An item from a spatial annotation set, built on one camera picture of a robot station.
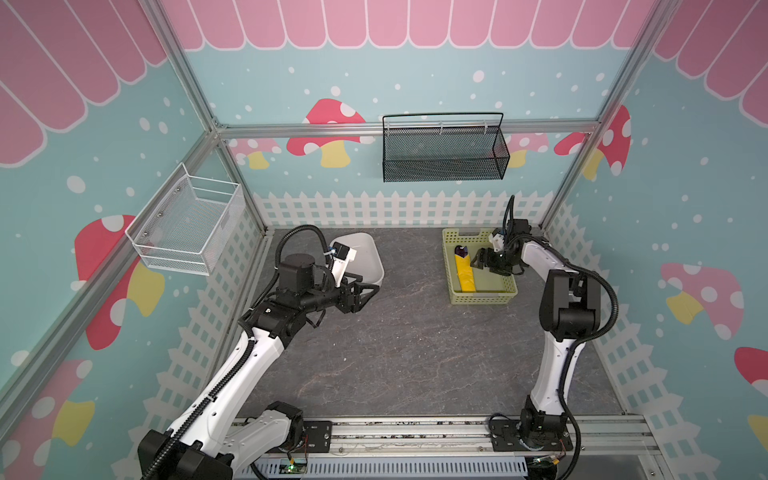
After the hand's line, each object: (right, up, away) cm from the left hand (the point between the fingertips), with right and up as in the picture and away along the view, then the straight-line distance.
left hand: (368, 289), depth 72 cm
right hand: (+36, +6, +30) cm, 48 cm away
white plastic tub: (-3, +6, +36) cm, 36 cm away
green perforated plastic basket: (+27, -4, +22) cm, 35 cm away
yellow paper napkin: (+32, +2, +33) cm, 46 cm away
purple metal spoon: (+31, +11, +37) cm, 50 cm away
